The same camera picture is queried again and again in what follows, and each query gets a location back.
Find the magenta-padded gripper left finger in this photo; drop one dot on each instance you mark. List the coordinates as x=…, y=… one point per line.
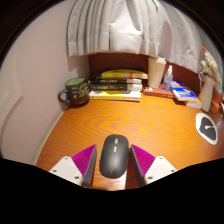
x=68, y=168

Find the white ceramic vase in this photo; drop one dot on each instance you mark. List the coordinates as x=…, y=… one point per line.
x=206, y=93

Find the blue cover book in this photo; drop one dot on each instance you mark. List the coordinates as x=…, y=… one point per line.
x=183, y=90

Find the thin black book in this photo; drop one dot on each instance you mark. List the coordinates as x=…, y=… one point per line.
x=115, y=81

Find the red flat book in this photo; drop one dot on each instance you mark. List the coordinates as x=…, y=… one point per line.
x=156, y=91

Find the yellow and white book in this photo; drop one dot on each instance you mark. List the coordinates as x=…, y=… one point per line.
x=115, y=95

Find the white and grey mouse pad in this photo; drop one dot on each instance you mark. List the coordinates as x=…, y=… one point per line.
x=207, y=128

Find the white pleated curtain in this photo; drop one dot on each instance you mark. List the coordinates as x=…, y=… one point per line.
x=133, y=26

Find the dark green-lined mug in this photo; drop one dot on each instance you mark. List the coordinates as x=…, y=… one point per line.
x=77, y=91

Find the thick black book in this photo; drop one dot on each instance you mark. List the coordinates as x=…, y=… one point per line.
x=116, y=87

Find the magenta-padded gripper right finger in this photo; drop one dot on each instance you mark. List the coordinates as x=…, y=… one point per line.
x=159, y=167

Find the yellow cover book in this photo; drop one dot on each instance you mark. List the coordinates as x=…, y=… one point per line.
x=123, y=74

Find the clear spray bottle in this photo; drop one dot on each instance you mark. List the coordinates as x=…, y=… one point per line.
x=167, y=80

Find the black computer mouse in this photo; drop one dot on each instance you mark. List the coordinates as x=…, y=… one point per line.
x=114, y=156

